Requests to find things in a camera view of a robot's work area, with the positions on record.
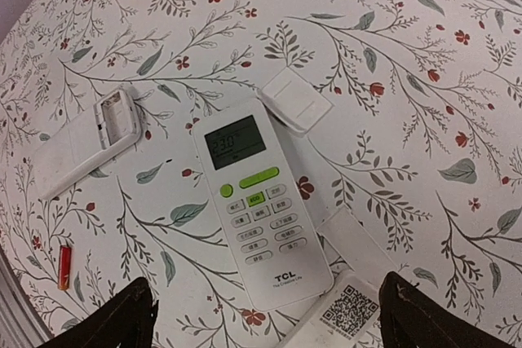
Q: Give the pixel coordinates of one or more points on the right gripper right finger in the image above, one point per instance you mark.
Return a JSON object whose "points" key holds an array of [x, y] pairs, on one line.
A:
{"points": [[409, 318]]}

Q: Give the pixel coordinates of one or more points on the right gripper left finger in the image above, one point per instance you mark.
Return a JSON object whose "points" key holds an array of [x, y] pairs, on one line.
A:
{"points": [[127, 320]]}

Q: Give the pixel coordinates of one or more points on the slim white remote control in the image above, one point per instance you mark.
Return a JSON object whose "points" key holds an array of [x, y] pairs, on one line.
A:
{"points": [[339, 318]]}

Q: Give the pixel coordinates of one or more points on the white remote with display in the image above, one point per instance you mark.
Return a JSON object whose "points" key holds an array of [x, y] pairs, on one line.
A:
{"points": [[272, 239]]}

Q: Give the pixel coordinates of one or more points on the black-faced white remote control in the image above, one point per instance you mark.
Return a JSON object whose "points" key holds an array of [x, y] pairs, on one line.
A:
{"points": [[92, 138]]}

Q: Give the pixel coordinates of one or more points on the slim remote battery cover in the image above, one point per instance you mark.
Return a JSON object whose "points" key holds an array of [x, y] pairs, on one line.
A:
{"points": [[356, 246]]}

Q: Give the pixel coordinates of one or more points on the upper red AAA battery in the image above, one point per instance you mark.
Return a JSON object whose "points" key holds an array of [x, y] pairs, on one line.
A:
{"points": [[65, 259]]}

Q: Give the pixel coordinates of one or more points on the small white battery cover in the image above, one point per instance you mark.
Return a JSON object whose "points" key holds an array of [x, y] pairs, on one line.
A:
{"points": [[294, 101]]}

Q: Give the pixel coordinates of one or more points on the floral patterned table mat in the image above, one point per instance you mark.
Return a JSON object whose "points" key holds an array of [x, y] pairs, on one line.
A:
{"points": [[422, 144]]}

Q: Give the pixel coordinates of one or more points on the front aluminium rail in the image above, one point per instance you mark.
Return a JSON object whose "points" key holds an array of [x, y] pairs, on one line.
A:
{"points": [[21, 326]]}

